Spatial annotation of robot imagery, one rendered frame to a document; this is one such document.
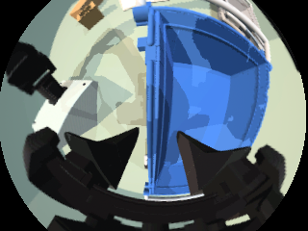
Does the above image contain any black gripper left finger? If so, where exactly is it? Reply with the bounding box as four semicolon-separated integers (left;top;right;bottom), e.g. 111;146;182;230
64;127;139;190

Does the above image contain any white flat rectangular sheet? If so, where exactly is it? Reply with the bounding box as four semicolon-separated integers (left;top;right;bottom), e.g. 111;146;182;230
120;0;166;12

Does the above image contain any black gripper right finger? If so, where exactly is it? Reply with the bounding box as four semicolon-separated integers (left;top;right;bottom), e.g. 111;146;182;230
176;131;251;196

